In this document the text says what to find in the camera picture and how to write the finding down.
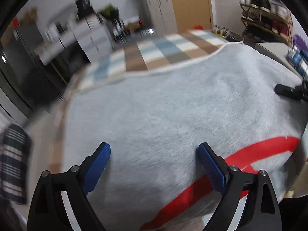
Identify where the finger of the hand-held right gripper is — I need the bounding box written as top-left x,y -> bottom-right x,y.
275,81 -> 308,101

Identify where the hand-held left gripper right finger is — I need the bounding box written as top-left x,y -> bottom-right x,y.
196,142 -> 282,231

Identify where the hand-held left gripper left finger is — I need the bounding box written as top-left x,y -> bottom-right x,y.
26,142 -> 111,231

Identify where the grey printed hoodie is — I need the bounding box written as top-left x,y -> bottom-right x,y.
61,42 -> 308,231

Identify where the blue white plaid shirt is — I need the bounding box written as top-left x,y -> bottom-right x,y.
287,49 -> 308,77

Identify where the purple cloth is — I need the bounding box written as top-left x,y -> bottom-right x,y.
292,35 -> 308,60

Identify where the bamboo shoe rack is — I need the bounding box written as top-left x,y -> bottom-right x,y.
238,0 -> 295,46

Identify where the dark striped garment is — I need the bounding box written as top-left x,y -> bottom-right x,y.
0,124 -> 33,205

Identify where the pile of loose shoes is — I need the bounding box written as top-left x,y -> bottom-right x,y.
213,24 -> 243,41

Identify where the shoe rack with shoes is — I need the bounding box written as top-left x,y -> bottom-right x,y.
234,0 -> 293,39

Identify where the grey refrigerator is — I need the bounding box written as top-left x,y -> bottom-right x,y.
0,22 -> 68,111

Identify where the checkered bed sheet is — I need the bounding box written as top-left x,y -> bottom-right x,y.
52,29 -> 230,174

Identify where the wooden door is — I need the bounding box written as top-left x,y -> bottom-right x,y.
168,0 -> 214,33

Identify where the white drawer desk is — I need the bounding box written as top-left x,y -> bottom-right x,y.
36,17 -> 113,65

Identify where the white suitcase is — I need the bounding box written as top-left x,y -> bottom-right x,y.
144,0 -> 178,35

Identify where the flower bouquet dark wrap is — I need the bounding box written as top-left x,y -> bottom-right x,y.
97,5 -> 119,27

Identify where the open cardboard box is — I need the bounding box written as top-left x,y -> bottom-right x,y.
26,10 -> 39,21

